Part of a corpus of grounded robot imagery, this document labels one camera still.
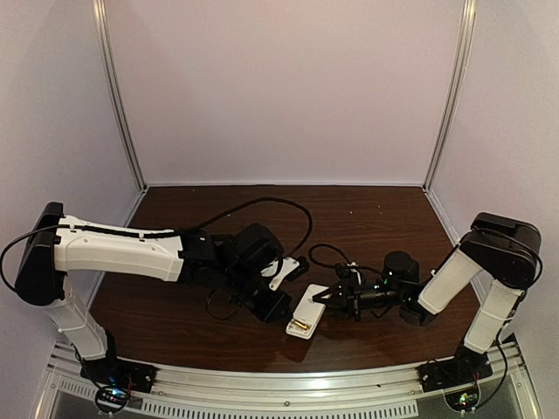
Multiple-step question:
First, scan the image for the white remote control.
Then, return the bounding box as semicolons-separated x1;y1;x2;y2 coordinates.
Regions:
286;284;327;340

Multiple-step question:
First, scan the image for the gold AAA battery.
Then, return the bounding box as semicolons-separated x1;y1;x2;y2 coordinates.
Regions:
291;319;309;330

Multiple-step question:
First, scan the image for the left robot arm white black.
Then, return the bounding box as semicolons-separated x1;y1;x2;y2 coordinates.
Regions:
12;203;302;375

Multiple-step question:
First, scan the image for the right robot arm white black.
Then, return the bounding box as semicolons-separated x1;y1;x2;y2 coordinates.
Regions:
312;212;543;371

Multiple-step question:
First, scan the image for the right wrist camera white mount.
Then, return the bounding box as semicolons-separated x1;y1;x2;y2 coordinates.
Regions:
335;263;367;289

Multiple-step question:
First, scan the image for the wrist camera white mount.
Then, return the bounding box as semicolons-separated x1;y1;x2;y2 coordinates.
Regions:
335;263;367;289
261;256;309;291

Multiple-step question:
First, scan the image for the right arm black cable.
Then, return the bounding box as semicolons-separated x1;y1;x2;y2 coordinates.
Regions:
307;243;545;306

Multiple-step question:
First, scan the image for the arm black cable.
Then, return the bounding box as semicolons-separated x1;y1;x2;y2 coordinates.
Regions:
0;196;314;293
307;243;545;306

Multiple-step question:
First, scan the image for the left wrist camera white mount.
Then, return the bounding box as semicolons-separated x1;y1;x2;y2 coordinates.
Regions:
261;256;309;291

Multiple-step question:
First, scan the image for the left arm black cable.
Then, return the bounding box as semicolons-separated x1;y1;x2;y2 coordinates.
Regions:
0;196;314;293

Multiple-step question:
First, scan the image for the front aluminium rail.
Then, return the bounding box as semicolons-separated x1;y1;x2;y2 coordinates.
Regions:
31;342;542;418

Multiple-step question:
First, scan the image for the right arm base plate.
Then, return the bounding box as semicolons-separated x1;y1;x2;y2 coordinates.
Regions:
417;359;493;392

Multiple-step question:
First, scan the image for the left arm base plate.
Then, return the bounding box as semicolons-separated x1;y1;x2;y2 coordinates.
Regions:
80;358;157;393

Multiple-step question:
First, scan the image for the right aluminium frame post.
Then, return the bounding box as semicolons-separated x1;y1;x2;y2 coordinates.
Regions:
423;0;477;193

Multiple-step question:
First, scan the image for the aluminium frame post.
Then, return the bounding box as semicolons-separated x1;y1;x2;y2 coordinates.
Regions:
423;0;477;193
93;0;148;192

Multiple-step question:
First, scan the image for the left aluminium frame post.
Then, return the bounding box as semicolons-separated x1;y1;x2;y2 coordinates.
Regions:
93;0;148;192

